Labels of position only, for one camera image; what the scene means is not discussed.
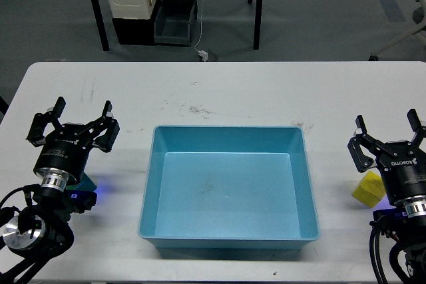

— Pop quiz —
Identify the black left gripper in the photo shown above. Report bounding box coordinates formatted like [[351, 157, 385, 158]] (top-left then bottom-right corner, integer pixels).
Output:
[[26, 96, 120, 184]]

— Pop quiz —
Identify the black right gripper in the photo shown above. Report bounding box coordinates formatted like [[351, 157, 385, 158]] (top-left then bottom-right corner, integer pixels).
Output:
[[347, 108, 425, 206]]

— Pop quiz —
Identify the yellow block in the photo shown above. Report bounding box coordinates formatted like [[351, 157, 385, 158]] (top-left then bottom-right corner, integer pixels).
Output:
[[351, 172, 386, 208]]

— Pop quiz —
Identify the green block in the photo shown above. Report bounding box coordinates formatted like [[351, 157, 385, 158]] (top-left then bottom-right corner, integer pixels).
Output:
[[66, 173, 97, 192]]

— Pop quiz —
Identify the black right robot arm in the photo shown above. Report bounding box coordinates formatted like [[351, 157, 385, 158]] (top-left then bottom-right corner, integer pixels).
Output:
[[347, 109, 425, 283]]

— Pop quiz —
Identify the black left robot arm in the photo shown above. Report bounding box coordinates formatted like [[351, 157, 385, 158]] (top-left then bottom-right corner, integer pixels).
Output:
[[1, 96, 120, 283]]

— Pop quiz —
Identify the black box under crate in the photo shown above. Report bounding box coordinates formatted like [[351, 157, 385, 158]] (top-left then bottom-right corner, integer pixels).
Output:
[[112, 0, 162, 46]]

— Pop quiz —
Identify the blue plastic tray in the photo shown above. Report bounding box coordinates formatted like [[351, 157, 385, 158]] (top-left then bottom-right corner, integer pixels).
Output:
[[138, 126, 320, 249]]

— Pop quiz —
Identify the grey plastic bin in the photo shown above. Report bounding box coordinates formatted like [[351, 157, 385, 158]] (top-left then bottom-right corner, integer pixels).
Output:
[[154, 0, 198, 47]]

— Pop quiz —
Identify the white office chair base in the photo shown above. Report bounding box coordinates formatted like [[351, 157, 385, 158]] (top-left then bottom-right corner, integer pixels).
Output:
[[368, 0, 425, 61]]

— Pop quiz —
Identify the black table leg left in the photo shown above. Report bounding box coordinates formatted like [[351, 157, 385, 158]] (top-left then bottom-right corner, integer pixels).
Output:
[[91, 0, 109, 51]]

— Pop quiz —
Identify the black table leg right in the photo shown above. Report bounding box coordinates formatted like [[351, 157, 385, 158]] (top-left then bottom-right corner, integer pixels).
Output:
[[253, 0, 263, 50]]

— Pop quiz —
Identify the white cable with adapter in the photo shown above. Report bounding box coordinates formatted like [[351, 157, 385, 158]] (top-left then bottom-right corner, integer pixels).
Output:
[[156, 0, 218, 63]]

